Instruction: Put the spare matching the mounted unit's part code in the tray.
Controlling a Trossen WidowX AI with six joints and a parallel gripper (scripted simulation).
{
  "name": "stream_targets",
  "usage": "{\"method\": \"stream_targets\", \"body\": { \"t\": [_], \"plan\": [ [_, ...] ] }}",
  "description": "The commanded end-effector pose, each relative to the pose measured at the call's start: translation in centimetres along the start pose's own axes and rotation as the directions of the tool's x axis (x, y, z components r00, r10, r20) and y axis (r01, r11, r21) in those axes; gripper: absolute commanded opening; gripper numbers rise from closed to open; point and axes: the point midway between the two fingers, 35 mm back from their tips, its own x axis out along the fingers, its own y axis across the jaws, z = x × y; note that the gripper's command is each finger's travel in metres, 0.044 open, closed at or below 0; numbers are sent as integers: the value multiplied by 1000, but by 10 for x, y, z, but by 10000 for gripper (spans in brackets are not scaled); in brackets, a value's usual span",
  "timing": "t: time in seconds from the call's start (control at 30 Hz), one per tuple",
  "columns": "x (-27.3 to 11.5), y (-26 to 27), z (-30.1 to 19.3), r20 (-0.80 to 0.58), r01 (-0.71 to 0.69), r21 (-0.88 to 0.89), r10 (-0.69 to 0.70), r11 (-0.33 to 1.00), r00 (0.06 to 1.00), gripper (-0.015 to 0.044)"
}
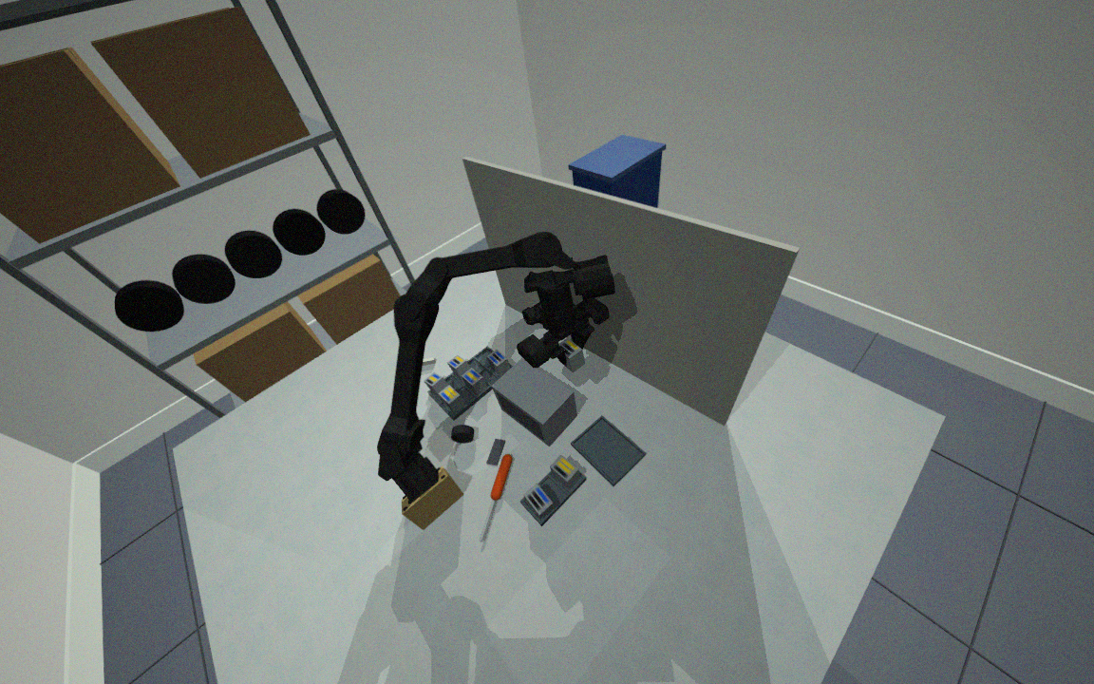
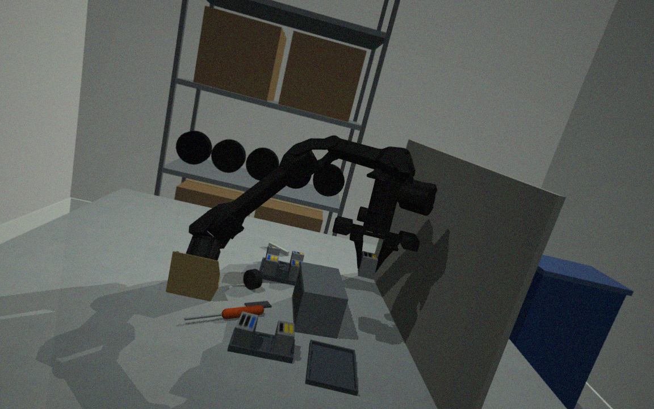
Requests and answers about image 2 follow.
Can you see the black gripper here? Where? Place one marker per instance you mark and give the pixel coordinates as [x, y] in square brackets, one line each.
[378, 221]

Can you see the black short cylinder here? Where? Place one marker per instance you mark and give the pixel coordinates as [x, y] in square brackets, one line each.
[253, 279]

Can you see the orange-handled screwdriver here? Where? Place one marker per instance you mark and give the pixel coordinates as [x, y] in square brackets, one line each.
[230, 313]

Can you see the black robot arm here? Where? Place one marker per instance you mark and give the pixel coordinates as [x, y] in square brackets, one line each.
[393, 173]

